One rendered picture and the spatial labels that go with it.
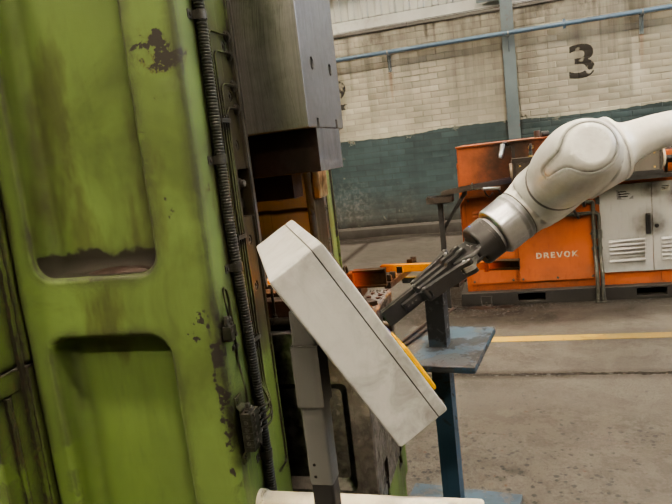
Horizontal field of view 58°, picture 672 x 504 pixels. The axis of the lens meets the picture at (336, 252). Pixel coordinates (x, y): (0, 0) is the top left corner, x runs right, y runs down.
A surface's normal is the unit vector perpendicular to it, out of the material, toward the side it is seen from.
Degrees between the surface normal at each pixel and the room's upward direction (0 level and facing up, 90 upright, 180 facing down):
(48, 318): 90
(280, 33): 90
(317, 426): 90
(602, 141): 72
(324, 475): 90
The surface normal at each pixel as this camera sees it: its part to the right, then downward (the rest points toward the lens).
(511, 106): -0.26, 0.18
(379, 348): 0.18, 0.14
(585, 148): -0.21, -0.14
